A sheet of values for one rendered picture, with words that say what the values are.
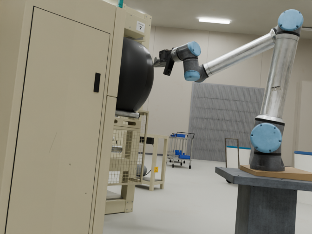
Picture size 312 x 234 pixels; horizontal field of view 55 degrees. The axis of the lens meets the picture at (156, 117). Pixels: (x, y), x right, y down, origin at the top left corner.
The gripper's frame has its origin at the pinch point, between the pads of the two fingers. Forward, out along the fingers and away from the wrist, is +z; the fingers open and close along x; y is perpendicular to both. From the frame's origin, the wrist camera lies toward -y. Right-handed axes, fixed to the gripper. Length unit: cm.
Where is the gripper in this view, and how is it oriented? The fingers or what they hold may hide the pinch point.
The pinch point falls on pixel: (153, 66)
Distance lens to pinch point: 202.2
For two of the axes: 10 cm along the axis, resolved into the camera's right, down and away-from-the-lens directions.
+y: 0.2, -9.8, 1.8
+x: -7.4, -1.3, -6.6
